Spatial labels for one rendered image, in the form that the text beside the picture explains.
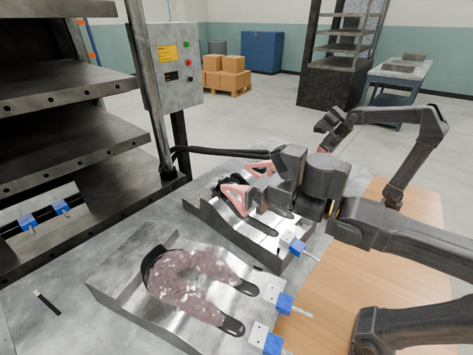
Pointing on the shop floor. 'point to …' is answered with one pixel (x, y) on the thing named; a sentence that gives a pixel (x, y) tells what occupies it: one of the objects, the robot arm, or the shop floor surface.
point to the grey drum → (217, 47)
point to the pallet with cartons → (226, 74)
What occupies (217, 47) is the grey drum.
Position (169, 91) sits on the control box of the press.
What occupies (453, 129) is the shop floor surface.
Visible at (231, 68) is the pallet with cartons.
